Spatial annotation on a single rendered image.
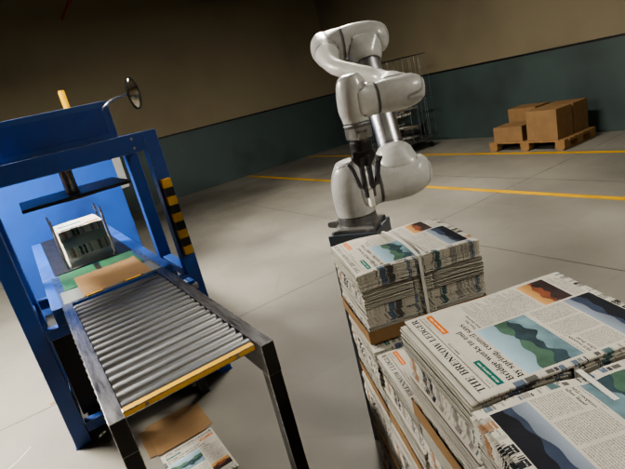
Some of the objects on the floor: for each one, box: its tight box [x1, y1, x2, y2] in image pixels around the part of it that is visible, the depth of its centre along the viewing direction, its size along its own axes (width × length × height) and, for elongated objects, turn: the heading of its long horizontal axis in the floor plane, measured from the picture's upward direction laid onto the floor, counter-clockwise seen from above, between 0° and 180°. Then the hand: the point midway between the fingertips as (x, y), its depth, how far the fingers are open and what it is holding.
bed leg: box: [263, 370, 309, 469], centre depth 175 cm, size 6×6×68 cm
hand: (370, 196), depth 165 cm, fingers closed
